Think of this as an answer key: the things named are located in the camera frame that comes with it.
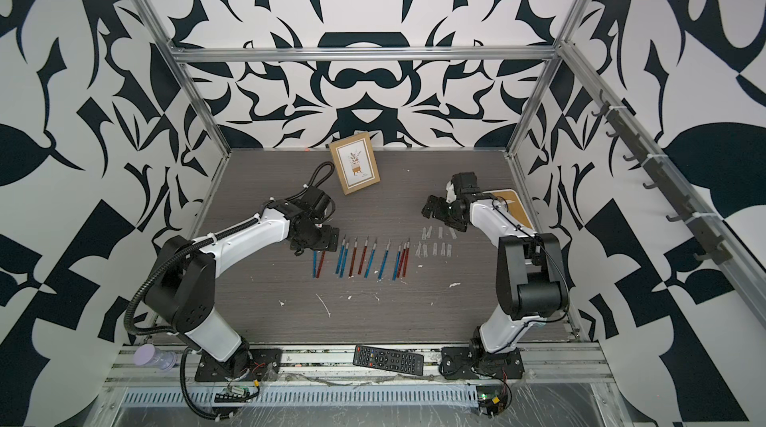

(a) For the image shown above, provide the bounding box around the red carving knife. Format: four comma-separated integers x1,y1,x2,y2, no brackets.
348,237,358,277
396,241,409,279
400,239,411,279

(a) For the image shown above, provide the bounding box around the red knife capped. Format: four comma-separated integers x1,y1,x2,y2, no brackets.
357,237,369,276

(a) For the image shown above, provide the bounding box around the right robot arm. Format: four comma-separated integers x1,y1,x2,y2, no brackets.
422,172,570,355

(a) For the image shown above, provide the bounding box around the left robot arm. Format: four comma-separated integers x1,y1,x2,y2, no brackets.
124,186,339,363

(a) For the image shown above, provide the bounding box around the white box with wooden lid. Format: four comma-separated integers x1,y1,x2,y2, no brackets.
489,189,535,229

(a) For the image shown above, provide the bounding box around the black remote control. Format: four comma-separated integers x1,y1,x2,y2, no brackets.
352,344,425,376

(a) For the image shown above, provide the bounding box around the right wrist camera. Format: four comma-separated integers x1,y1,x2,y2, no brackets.
446,182,457,205

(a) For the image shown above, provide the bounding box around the wooden picture frame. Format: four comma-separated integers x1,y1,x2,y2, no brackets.
329,132,380,195

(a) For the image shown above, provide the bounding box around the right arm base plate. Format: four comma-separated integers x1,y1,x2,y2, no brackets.
439,347,525,380

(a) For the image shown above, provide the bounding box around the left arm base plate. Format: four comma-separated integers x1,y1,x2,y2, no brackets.
195,348,282,382

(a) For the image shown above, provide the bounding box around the white cable duct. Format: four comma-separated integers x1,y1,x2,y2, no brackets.
122,384,479,408

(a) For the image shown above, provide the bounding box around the black wall hook rail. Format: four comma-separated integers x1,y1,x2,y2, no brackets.
594,101,733,265

